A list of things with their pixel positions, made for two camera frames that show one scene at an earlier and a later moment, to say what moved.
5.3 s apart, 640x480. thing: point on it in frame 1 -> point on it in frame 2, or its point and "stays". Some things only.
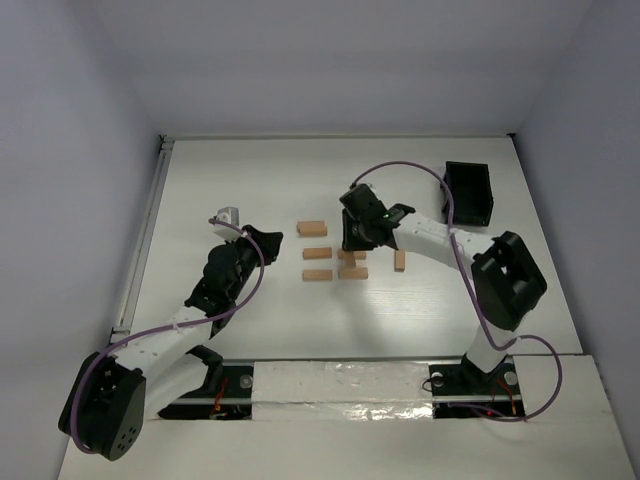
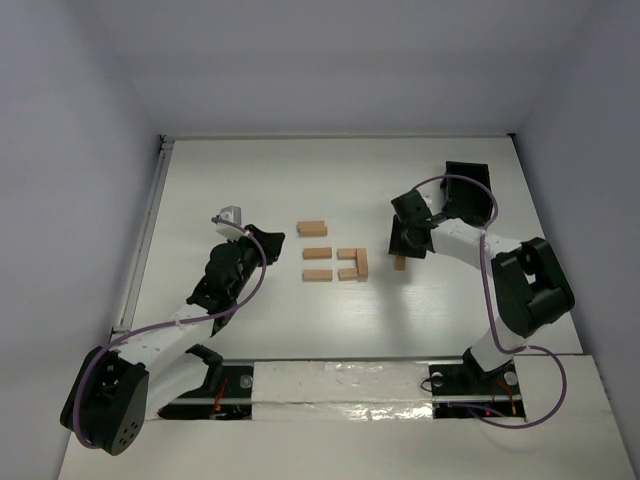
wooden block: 317,275 stays
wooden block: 353,273 stays
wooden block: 358,255 stays
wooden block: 311,229 stays
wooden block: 350,261 -> 362,267
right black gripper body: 353,232 -> 407,242
